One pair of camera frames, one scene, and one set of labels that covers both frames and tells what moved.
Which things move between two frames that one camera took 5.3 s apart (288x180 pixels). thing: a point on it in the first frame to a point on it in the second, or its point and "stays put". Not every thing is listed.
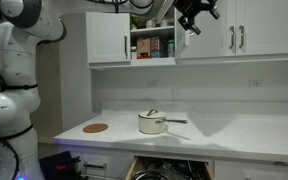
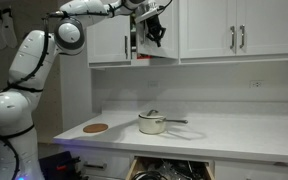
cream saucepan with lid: (154, 121) stays put
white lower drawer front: (104, 165) stays put
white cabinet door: (108, 37) stays put
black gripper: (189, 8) to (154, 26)
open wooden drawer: (169, 168) stays put
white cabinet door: (181, 35) to (169, 43)
